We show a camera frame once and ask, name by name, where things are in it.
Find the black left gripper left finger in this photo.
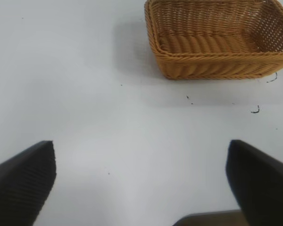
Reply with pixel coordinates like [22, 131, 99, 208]
[0, 140, 57, 226]

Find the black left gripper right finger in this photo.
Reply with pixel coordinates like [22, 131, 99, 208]
[225, 139, 283, 226]

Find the brown woven wicker basket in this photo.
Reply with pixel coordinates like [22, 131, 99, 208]
[144, 0, 283, 81]

